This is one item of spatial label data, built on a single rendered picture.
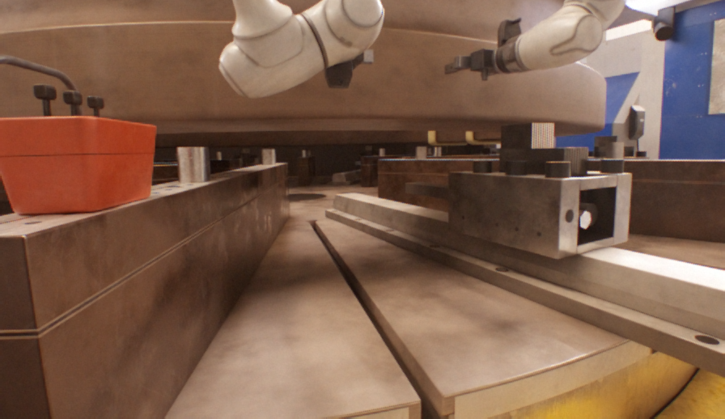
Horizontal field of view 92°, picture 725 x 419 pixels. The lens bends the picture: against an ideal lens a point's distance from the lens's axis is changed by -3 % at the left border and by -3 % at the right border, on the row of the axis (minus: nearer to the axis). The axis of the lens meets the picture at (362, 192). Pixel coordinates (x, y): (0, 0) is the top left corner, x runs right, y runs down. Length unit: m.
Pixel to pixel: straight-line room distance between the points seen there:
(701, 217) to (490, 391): 1.66
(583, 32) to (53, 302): 0.94
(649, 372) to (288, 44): 1.20
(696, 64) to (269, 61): 5.16
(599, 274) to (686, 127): 4.38
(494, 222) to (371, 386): 0.66
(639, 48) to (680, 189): 4.84
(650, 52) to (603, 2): 6.13
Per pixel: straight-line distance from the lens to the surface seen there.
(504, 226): 1.19
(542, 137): 1.31
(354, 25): 0.63
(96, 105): 0.73
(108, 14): 1.45
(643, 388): 1.31
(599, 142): 3.30
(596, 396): 1.12
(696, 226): 2.29
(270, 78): 0.64
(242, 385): 0.83
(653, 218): 2.28
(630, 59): 6.97
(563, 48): 0.90
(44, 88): 0.64
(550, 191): 1.08
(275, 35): 0.63
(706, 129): 5.37
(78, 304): 0.54
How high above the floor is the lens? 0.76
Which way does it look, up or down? 7 degrees down
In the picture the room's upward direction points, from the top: 1 degrees counter-clockwise
